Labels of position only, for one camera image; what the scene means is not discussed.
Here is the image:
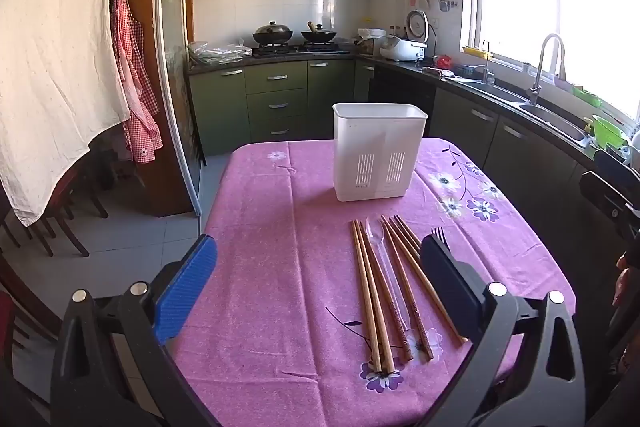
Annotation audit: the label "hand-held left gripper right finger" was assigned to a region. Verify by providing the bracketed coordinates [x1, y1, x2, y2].
[415, 234, 586, 427]

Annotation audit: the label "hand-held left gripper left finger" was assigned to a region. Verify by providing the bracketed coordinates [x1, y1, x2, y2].
[50, 233, 221, 427]

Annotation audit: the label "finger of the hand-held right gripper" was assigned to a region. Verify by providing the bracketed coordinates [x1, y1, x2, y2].
[580, 171, 640, 240]
[594, 148, 640, 182]

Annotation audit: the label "brown wooden chopstick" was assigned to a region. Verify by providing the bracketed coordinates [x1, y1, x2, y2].
[387, 217, 468, 345]
[400, 215, 425, 244]
[394, 216, 425, 255]

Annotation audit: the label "brown patterned-end chopstick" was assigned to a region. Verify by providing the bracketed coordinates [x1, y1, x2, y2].
[364, 234, 415, 363]
[380, 215, 435, 360]

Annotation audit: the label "light bamboo chopstick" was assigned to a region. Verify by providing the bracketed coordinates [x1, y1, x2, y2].
[358, 221, 396, 373]
[351, 220, 377, 373]

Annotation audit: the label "clear plastic spoon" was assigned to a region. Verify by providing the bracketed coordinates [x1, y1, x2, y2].
[365, 216, 416, 338]

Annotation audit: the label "white plastic utensil holder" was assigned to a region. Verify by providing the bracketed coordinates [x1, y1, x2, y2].
[332, 103, 429, 202]

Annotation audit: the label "person's right hand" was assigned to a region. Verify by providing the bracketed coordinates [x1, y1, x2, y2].
[614, 252, 640, 308]

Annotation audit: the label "green plastic colander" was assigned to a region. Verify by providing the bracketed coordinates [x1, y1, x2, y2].
[590, 114, 631, 152]

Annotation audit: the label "steel kitchen sink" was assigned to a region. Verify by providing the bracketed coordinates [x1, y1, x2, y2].
[457, 77, 588, 142]

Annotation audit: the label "pink floral tablecloth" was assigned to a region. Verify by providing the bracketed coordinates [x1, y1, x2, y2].
[167, 137, 576, 427]

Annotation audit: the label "large curved metal faucet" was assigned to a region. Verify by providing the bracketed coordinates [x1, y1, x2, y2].
[527, 33, 568, 106]

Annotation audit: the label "kitchen window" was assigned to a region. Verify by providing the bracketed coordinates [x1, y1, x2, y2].
[460, 0, 640, 118]

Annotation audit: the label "dark wooden chairs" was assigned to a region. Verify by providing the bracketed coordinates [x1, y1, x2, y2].
[0, 147, 108, 258]

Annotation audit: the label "slim metal faucet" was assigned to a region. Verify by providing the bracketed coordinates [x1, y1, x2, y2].
[481, 39, 496, 85]

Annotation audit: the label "black built-in appliance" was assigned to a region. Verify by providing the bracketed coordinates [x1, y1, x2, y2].
[372, 67, 437, 138]

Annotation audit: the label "red checked apron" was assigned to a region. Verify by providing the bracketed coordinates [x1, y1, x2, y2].
[109, 0, 163, 165]

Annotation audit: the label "green base cabinets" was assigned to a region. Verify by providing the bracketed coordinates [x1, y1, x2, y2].
[186, 57, 640, 358]

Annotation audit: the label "dark kitchen countertop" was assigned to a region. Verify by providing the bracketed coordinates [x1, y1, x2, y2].
[187, 49, 601, 162]

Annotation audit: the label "white rice cooker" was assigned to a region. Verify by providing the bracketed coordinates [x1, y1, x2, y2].
[379, 9, 430, 62]

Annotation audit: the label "clear plastic bag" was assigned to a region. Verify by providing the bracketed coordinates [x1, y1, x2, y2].
[187, 41, 252, 68]

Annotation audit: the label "clear food container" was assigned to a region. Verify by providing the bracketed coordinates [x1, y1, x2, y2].
[356, 27, 386, 56]

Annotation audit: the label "black gas stove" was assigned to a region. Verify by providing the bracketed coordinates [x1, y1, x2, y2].
[251, 43, 351, 58]

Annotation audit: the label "white hanging cloth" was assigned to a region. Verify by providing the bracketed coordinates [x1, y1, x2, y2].
[0, 0, 132, 228]

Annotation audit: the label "black lidded wok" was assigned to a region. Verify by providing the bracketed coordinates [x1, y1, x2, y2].
[252, 21, 295, 48]

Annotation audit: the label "black wok with wooden handle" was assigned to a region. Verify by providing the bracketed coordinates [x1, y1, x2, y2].
[300, 22, 338, 45]

